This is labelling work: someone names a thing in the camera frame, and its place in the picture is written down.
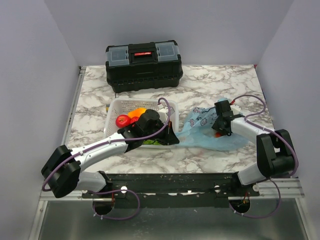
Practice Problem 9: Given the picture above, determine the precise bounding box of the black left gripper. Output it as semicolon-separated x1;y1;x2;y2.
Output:
143;120;180;146

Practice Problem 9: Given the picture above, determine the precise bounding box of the yellow fake fruit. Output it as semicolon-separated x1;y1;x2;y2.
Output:
127;108;147;119

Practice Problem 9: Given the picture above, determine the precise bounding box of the red fake apple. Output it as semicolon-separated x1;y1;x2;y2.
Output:
115;114;131;128

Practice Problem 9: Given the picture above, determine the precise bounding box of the light blue plastic bag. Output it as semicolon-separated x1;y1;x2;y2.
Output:
176;106;249;151

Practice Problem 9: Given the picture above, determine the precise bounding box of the red wrinkled fake fruit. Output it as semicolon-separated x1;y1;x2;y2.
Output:
215;132;222;138

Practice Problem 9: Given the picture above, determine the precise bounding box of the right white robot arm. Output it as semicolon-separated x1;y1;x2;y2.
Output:
212;100;298;196

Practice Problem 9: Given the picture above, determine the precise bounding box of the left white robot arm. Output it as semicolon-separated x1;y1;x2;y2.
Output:
41;109;180;199

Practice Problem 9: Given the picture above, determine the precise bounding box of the red fake strawberry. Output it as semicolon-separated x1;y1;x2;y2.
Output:
130;116;139;124

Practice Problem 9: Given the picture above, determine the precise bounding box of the green fake grape bunch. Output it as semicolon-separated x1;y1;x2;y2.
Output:
142;139;161;146

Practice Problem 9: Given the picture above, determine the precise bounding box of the white plastic basket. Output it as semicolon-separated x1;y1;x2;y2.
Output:
104;98;179;149

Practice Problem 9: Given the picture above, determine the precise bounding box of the small teal orange tool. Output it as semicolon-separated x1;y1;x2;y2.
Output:
105;104;110;113

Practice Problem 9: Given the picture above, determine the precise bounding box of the black plastic toolbox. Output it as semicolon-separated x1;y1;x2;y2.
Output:
105;40;183;93

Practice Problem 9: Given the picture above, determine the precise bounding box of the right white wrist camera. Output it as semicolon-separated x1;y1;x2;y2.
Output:
230;100;242;115

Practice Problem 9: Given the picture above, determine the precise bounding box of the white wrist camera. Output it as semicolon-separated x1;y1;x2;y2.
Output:
230;100;242;115
157;105;173;122

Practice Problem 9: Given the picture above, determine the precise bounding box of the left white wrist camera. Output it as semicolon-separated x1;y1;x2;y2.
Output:
157;105;173;122

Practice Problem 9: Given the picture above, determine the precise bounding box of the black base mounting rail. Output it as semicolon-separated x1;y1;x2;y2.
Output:
82;173;259;209

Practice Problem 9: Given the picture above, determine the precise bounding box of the aluminium extrusion rail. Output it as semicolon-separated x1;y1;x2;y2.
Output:
252;178;305;199

